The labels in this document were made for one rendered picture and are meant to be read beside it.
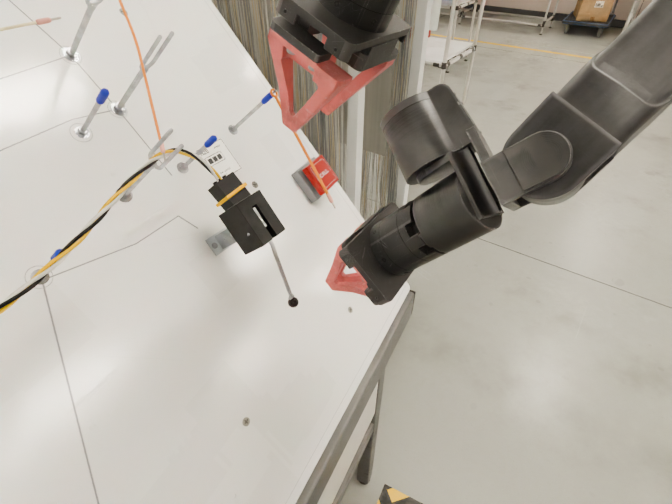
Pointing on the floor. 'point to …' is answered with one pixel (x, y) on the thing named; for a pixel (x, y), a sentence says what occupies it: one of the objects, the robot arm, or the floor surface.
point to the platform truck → (587, 23)
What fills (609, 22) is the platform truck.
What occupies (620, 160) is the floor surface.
